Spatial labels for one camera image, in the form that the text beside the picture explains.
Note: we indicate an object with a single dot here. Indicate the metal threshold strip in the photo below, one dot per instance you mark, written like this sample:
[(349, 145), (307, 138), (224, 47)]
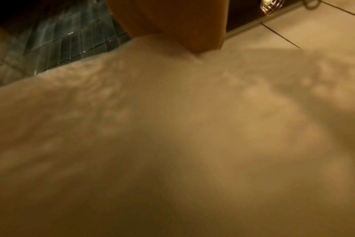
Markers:
[(253, 25)]

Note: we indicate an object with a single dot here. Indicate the white fluffy towel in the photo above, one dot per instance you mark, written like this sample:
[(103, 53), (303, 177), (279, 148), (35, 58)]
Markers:
[(171, 138)]

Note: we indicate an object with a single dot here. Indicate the person's right hand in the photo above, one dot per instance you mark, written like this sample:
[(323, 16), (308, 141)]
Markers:
[(180, 20)]

